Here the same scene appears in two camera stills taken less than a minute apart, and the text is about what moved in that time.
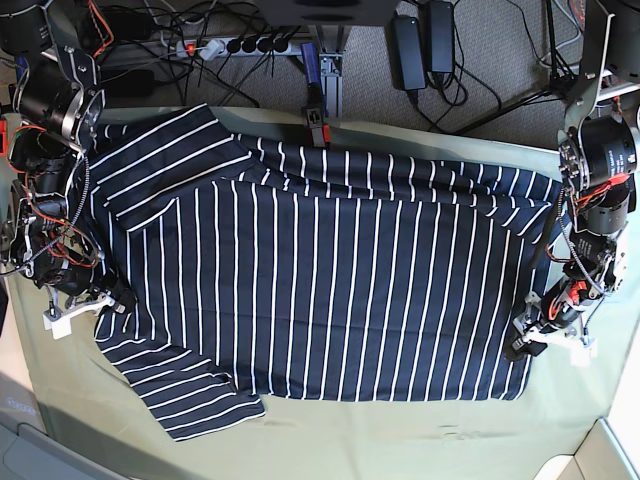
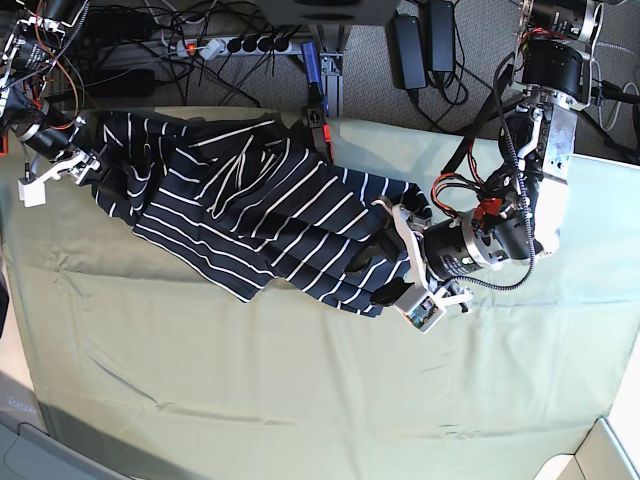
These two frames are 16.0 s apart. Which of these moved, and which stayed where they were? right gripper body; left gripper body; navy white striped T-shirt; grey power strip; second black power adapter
Moved: left gripper body; navy white striped T-shirt; right gripper body
Stayed: grey power strip; second black power adapter
